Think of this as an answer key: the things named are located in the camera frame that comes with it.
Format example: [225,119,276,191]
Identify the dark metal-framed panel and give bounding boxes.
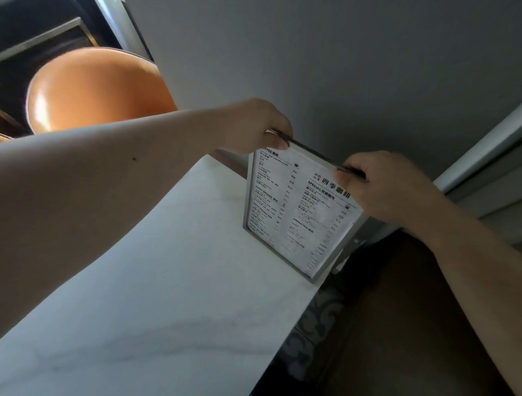
[0,0,123,141]

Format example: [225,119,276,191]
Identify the person's right hand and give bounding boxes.
[334,150,450,240]

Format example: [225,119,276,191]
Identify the orange leather chair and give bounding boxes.
[25,47,179,135]

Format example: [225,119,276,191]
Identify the white window trim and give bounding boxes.
[432,104,522,195]

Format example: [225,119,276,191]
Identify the person's left forearm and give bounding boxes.
[0,103,229,339]

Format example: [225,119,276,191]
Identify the grey framed menu stand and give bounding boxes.
[243,130,370,284]

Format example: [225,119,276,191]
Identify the person's right forearm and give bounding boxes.
[402,195,522,396]

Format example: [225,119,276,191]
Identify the person's left hand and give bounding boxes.
[217,98,294,154]

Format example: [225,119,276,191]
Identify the white door post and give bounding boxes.
[95,0,158,63]

